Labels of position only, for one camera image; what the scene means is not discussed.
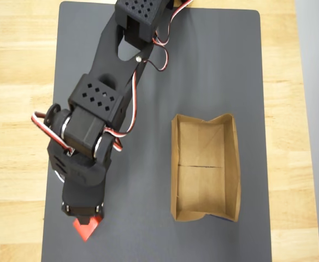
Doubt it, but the red cube with letter B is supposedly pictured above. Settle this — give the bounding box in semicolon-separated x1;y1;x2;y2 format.
72;214;104;242

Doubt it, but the brown paper box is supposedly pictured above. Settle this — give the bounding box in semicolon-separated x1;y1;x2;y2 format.
171;113;242;223

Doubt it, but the dark grey mat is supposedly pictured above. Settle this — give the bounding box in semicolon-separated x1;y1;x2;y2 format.
40;1;273;262

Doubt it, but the red white black servo cable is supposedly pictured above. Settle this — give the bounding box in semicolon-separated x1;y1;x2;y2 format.
103;61;140;152
147;0;194;72
30;110;77;157

